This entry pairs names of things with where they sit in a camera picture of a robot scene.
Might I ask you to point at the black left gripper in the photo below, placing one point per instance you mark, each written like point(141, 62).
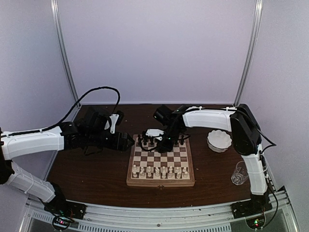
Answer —
point(122, 146)

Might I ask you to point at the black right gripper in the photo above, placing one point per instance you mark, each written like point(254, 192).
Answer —
point(166, 147)

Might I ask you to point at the white knight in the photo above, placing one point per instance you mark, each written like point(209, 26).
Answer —
point(178, 175)

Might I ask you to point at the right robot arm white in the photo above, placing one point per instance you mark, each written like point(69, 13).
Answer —
point(246, 137)

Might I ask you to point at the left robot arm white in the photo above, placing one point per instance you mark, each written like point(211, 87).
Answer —
point(56, 137)

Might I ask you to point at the wooden chess board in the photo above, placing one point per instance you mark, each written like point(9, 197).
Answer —
point(144, 156)

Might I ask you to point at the dark rook corner piece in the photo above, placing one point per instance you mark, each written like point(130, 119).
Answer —
point(182, 140)

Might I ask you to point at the dark rook far piece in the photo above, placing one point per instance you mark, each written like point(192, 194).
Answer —
point(139, 140)

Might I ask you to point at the white scalloped bowl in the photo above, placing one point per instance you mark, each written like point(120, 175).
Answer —
point(219, 141)

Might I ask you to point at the clear plastic cup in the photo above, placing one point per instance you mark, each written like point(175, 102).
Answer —
point(240, 174)

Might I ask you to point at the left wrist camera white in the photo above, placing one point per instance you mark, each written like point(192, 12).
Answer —
point(114, 120)

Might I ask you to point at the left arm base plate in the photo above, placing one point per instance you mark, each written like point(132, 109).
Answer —
point(60, 206)

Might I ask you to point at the aluminium front rail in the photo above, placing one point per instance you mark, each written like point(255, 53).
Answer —
point(211, 218)

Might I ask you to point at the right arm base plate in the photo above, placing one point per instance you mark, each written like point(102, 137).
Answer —
point(249, 208)

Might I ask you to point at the left aluminium corner post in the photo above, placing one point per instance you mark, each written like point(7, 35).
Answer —
point(61, 42)

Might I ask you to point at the aluminium corner post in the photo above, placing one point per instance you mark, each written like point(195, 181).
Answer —
point(257, 17)
point(61, 42)

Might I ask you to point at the right aluminium corner post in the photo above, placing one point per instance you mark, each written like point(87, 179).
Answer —
point(257, 17)

